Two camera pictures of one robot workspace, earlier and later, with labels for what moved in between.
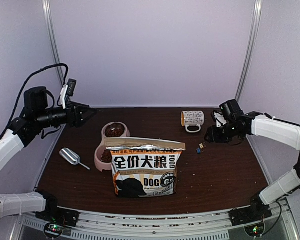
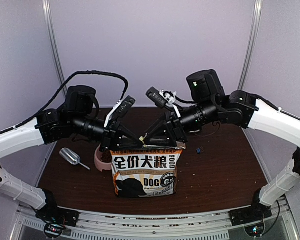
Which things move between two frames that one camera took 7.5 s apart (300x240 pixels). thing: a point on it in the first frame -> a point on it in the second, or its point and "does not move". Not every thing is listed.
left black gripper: (74, 118) -> (112, 137)
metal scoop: (71, 157) does not move
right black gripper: (213, 136) -> (175, 130)
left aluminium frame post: (52, 35) does not move
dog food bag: (144, 167) does not move
